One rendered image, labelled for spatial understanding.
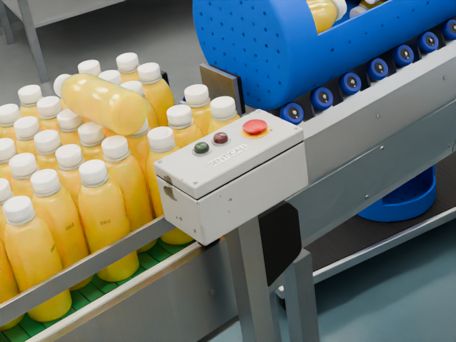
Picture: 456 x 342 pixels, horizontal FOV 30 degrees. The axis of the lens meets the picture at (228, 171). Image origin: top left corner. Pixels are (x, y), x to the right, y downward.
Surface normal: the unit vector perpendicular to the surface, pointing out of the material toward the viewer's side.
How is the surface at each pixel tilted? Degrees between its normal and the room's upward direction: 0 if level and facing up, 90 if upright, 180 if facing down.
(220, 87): 90
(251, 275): 90
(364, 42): 104
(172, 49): 0
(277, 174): 90
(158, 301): 90
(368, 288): 0
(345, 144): 70
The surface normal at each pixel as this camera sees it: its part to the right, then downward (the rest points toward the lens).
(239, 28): -0.77, 0.42
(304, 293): 0.62, 0.35
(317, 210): 0.63, 0.61
